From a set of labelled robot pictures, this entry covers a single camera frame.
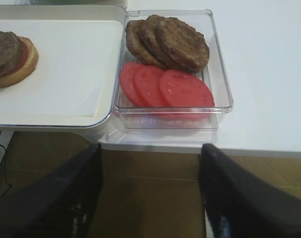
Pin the tomato slice on tray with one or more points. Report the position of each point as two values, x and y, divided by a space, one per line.
24 56

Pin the white serving tray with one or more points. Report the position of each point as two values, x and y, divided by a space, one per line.
58 12

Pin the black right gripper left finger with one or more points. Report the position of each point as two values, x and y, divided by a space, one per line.
60 204

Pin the tomato slice in box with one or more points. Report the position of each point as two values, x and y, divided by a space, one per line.
126 80
146 82
185 90

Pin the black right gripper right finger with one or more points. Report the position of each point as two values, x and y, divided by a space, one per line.
237 204

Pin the white paper sheet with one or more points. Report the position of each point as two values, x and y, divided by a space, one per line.
75 72

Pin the left tomato slice in box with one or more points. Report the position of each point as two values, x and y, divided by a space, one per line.
126 80

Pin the middle meat patty in box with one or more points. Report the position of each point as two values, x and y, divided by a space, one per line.
147 34

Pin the left meat patty in box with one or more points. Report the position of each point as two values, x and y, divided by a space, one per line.
136 46

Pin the right meat patty in box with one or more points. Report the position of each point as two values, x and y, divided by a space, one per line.
182 43

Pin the clear box with patties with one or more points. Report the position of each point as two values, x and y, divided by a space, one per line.
213 75

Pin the middle tomato slice in box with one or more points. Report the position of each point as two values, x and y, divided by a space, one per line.
146 82

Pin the meat patty on tray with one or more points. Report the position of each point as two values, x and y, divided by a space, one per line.
10 51

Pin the right tomato slice in box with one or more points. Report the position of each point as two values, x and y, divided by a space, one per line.
185 90

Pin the meat patty in box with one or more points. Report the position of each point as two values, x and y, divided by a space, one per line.
136 46
147 34
182 43

